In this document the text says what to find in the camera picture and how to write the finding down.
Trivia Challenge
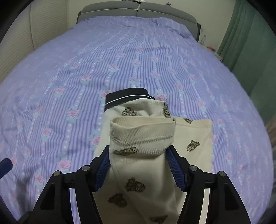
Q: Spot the grey upholstered headboard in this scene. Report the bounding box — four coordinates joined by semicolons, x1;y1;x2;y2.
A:
76;1;201;41

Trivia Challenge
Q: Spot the white nightstand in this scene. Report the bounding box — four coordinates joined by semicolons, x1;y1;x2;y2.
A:
200;42;223;61

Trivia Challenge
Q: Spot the cream patterned polo shirt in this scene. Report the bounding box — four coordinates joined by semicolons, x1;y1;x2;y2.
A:
94;88;212;223

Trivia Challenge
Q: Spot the green curtain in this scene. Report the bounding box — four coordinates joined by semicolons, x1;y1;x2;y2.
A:
218;1;275;123

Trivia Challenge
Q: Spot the purple floral bed sheet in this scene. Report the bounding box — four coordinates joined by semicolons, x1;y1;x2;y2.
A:
1;16;274;223

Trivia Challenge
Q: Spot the white ribbed wardrobe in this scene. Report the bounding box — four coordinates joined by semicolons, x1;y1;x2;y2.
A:
1;1;67;81

